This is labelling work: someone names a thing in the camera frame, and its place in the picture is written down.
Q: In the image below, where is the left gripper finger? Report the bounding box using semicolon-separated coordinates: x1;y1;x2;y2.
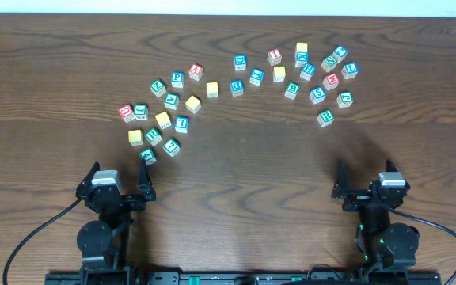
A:
81;161;100;186
137;158;153;190

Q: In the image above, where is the yellow O block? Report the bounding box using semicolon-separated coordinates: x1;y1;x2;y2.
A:
185;95;201;114

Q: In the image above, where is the yellow C block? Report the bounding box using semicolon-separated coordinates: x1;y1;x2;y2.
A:
273;66;286;82

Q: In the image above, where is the green r block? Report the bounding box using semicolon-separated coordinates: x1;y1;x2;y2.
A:
317;109;335;127
145;128;162;146

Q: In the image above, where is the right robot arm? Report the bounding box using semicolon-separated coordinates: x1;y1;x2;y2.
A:
331;160;420;270

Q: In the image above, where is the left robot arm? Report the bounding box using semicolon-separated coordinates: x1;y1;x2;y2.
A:
75;159;156;285

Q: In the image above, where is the green 4 block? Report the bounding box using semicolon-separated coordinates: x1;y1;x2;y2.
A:
139;148;157;165

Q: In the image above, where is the green 7 block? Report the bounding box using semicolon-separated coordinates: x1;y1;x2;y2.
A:
162;138;181;157

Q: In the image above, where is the yellow block lower left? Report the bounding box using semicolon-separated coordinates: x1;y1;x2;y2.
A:
128;129;144;146

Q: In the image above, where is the yellow K block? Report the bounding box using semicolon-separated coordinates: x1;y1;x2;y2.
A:
155;112;172;130

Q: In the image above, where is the red U block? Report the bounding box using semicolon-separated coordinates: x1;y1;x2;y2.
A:
118;104;135;123

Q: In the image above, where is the green J block left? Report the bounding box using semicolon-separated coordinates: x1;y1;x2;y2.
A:
134;104;148;120

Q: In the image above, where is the green V block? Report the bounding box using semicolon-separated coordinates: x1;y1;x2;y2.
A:
164;93;180;110

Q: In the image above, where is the blue 5 block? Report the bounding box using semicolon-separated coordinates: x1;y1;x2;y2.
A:
310;86;326;105

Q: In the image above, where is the green Z block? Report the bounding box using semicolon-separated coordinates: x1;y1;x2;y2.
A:
150;78;167;97

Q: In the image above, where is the red W block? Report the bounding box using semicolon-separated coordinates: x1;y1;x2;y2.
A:
323;73;340;90

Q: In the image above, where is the green B block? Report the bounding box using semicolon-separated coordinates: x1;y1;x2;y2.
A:
284;82;301;100

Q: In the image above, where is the blue P block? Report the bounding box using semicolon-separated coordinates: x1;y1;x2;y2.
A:
170;71;184;89

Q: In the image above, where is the yellow S block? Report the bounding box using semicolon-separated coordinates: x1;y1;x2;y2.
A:
206;82;219;98

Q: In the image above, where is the green N block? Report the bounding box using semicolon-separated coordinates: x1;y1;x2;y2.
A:
321;55;337;72

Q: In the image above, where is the blue H block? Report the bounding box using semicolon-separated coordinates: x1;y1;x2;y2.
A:
300;63;316;81

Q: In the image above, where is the red A block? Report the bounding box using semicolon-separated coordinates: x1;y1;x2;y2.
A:
188;63;204;81

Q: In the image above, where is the blue 2 block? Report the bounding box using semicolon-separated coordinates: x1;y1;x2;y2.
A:
332;45;348;63

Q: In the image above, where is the blue D block lower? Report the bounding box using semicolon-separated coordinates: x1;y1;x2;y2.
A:
230;79;245;97

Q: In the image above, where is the blue X block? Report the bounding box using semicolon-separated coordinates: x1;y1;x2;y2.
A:
295;51;309;67

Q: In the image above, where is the yellow block top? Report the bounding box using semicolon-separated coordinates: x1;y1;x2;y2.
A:
295;42;308;53

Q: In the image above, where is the red I block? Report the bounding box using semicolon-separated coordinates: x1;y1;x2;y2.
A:
268;49;283;66

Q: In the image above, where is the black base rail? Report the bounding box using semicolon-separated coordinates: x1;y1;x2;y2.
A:
44;270;443;285

